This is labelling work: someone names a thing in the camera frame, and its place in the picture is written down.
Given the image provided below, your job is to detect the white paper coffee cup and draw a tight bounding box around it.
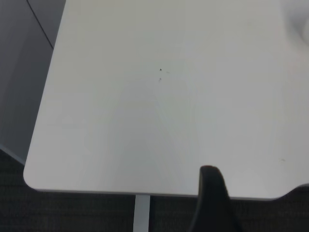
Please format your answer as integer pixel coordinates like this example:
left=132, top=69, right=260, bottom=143
left=283, top=0, right=309, bottom=45

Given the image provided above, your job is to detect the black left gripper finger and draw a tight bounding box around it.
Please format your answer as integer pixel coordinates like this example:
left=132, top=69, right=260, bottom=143
left=188, top=165, right=243, bottom=232

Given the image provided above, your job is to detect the white metal table leg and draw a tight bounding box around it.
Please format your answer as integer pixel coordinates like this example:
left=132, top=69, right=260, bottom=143
left=133, top=194, right=151, bottom=232

